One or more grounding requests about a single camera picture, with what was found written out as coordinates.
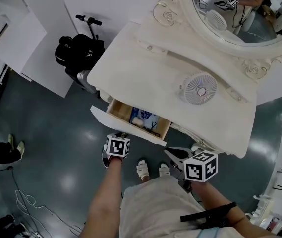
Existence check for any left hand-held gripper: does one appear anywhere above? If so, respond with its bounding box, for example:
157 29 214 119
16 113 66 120
102 132 131 168

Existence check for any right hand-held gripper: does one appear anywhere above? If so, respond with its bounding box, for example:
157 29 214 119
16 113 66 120
164 147 218 193

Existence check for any large white wooden drawer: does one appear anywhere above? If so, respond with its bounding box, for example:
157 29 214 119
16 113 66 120
90 98 172 146

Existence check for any person's left forearm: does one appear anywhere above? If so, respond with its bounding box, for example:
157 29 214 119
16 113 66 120
78 157 125 238

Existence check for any white ornate dressing table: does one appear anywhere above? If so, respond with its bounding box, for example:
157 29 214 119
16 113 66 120
86 16 258 159

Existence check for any person's right white sandal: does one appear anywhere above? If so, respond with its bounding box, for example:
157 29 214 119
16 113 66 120
159 163 170 177

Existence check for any person's white sandal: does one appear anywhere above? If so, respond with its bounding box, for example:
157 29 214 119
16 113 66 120
136 159 150 182
159 163 170 177

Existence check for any person's left white sandal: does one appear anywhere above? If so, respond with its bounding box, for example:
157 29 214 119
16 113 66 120
136 159 150 182

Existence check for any blue patterned card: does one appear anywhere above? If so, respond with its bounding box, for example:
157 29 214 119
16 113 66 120
129 107 160 131

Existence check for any person's light dress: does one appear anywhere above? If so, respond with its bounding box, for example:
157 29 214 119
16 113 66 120
118 175 278 238

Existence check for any black chest-mounted device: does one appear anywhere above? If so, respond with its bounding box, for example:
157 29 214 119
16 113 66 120
180 201 237 229

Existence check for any small white desk fan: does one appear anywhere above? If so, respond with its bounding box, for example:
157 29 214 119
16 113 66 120
179 70 218 106

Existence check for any silver suitcase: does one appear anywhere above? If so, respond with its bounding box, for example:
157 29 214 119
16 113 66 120
65 68 99 95

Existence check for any black backpack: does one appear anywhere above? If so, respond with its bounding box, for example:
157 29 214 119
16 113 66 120
55 33 106 76

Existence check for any white shelf desk unit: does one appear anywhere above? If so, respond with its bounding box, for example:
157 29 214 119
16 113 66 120
0 8 78 99

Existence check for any thin black cord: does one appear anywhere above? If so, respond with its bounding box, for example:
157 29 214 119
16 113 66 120
148 121 160 136

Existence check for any light blue neck strap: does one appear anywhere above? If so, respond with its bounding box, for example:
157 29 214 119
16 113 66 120
196 227 221 238

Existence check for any white floor cable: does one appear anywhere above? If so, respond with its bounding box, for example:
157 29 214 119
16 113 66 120
15 189 83 238

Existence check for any black floor cable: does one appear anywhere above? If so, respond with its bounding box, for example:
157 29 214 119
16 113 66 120
5 166 22 192

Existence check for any black scooter handlebar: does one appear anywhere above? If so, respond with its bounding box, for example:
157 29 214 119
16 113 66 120
75 14 103 41

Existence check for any oval mirror white carved frame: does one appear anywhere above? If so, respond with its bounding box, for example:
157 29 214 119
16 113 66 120
153 0 282 80

